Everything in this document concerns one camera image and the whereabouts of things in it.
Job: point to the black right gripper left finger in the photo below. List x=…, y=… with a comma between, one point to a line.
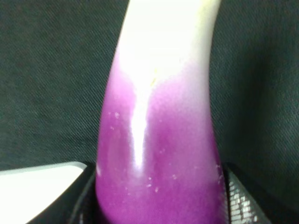
x=77, y=205

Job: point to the white rounded flat box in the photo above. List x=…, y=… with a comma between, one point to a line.
x=27, y=192

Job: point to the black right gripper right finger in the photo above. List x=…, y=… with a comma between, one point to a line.
x=242, y=207

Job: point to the purple toy eggplant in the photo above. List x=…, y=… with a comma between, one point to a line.
x=157, y=160

